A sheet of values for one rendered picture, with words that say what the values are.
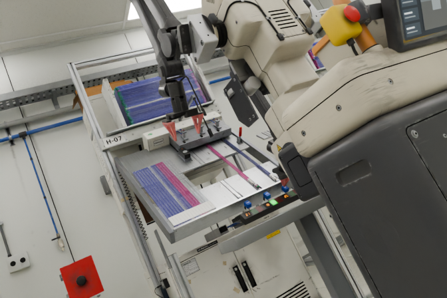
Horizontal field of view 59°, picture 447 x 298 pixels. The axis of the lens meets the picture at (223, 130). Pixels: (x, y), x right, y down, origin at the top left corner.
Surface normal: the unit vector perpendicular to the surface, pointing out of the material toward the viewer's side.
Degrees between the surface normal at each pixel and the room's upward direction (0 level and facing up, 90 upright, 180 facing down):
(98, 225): 90
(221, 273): 90
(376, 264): 90
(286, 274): 92
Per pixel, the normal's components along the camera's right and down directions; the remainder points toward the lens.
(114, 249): 0.33, -0.38
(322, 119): -0.83, 0.27
